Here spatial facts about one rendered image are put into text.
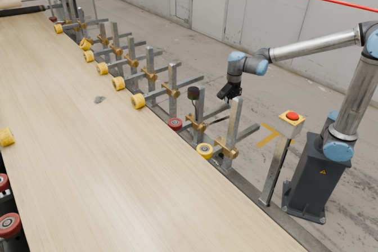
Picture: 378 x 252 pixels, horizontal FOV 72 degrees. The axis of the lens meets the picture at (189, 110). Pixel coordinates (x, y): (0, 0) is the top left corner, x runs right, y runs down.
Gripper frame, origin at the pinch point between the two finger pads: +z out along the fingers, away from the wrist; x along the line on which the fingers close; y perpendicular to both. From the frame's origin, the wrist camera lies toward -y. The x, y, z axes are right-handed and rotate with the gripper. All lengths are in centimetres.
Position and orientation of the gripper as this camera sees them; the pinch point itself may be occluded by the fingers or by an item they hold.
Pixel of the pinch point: (228, 107)
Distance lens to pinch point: 169.7
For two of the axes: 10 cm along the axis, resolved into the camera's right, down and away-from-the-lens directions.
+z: -0.1, 8.0, 6.0
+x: -6.2, -4.7, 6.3
